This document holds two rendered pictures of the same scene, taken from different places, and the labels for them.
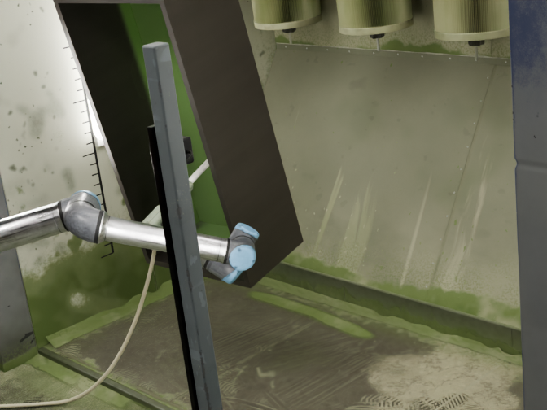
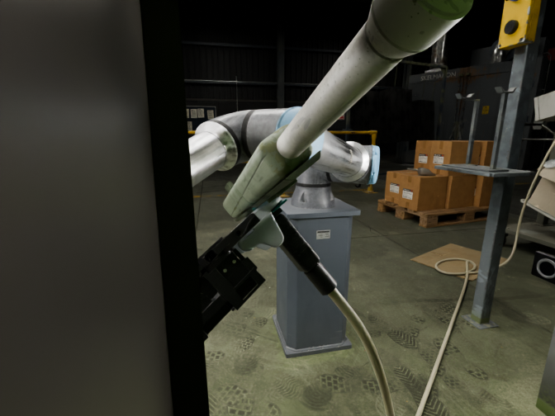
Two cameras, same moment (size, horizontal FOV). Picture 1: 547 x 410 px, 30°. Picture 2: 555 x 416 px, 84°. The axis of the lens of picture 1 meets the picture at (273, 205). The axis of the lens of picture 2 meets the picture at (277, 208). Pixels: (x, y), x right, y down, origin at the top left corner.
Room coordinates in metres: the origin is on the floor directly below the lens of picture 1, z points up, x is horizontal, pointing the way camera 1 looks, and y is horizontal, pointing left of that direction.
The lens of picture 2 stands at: (3.77, 0.05, 0.94)
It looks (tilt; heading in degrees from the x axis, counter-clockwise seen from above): 13 degrees down; 120
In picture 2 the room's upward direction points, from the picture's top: straight up
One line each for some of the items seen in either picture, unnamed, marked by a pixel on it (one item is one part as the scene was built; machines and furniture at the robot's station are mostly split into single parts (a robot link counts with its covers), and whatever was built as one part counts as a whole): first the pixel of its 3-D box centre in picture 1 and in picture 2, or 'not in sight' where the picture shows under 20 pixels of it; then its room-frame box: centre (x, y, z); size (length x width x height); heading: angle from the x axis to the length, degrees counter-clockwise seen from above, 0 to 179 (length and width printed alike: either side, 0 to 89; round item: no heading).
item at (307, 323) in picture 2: not in sight; (310, 271); (3.25, 1.27, 0.32); 0.31 x 0.31 x 0.64; 42
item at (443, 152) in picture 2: not in sight; (453, 157); (3.76, 4.04, 0.69); 0.38 x 0.29 x 0.36; 44
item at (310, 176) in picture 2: not in sight; (315, 161); (3.26, 1.27, 0.83); 0.17 x 0.15 x 0.18; 1
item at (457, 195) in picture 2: not in sight; (451, 189); (3.77, 4.05, 0.33); 0.38 x 0.29 x 0.36; 51
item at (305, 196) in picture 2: not in sight; (312, 192); (3.25, 1.27, 0.69); 0.19 x 0.19 x 0.10
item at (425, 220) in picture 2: not in sight; (439, 208); (3.68, 4.15, 0.07); 1.20 x 0.80 x 0.14; 49
